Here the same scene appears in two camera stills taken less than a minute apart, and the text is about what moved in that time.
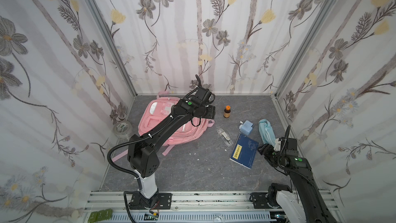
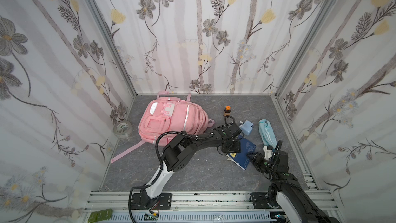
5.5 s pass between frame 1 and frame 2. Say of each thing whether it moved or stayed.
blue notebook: stayed
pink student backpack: stayed
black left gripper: moved
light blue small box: stayed
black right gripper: moved
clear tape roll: stayed
